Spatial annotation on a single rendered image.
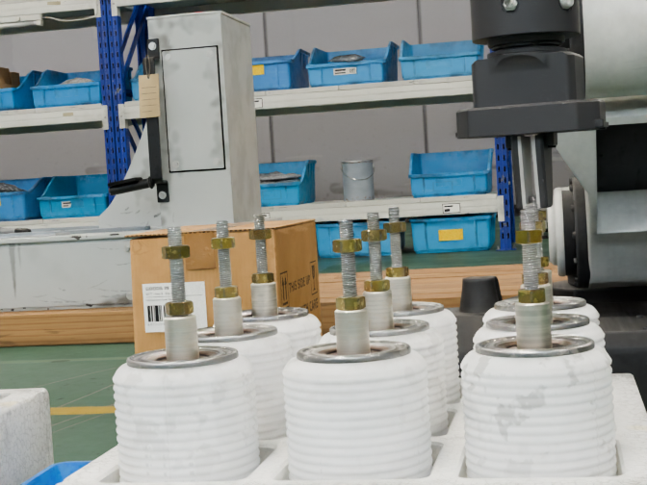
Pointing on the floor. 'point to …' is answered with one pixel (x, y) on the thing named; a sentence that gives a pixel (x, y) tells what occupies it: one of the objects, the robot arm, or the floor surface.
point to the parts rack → (115, 17)
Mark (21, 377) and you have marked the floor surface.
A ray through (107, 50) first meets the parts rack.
